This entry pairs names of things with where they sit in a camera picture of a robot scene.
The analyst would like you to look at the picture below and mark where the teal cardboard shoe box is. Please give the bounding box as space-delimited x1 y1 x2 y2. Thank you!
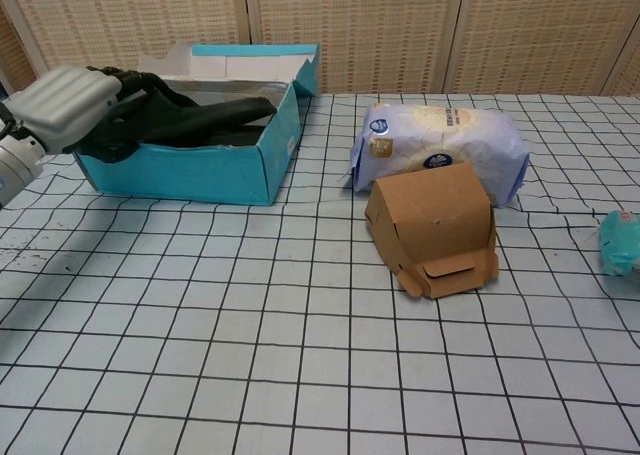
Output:
73 42 322 208

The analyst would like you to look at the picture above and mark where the brown cardboard takeaway box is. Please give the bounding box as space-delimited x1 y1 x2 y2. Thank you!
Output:
363 160 501 301

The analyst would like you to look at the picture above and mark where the blue checkered tablecloth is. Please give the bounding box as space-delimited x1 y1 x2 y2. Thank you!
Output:
0 90 640 455

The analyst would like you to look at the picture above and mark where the blue white tissue pack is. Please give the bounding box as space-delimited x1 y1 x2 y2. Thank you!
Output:
344 101 531 210

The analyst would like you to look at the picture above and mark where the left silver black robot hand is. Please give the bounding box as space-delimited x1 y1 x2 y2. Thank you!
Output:
1 65 172 164

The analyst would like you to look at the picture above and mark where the black slipper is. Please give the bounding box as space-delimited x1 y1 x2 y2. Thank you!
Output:
79 87 279 164
204 123 272 148

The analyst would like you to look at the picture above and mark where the teal plastic snack bag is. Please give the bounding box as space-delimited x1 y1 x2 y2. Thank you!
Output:
598 209 640 277

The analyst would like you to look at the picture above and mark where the woven bamboo folding screen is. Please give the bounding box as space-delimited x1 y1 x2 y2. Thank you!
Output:
0 0 640 97

